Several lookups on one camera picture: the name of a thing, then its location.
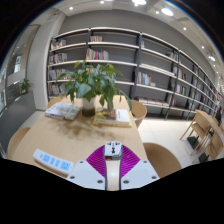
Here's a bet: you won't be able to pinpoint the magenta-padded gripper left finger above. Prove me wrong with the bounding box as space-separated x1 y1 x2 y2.
66 144 108 191

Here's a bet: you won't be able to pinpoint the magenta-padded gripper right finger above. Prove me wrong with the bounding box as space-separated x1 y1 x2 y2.
119 144 161 191

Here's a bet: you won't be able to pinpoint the white charger block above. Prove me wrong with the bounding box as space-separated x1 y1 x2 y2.
103 140 123 162

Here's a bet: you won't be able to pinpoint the round-backed wooden chair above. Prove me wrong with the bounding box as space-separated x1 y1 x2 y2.
143 142 183 179
46 95 64 109
7 126 32 160
130 99 148 129

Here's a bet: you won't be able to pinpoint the white power strip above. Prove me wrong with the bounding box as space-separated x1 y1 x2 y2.
32 148 75 176

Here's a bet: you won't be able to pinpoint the yellow-covered book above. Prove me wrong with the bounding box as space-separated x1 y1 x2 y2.
92 107 133 128

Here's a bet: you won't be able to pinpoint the white-covered book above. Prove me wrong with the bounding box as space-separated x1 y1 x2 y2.
44 102 82 121

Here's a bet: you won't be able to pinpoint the slatted wooden chair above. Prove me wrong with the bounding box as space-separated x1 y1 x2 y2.
199 128 224 164
179 114 211 149

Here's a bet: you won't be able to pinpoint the large potted green plant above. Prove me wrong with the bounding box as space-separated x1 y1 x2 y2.
58 59 133 118

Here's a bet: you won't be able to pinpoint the small potted green plant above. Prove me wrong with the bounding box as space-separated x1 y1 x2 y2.
18 78 34 95

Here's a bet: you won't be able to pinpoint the grey bookshelf unit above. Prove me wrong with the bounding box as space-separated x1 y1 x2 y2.
46 26 223 121

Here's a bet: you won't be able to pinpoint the ceiling lights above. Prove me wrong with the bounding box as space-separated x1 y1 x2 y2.
68 0 218 63

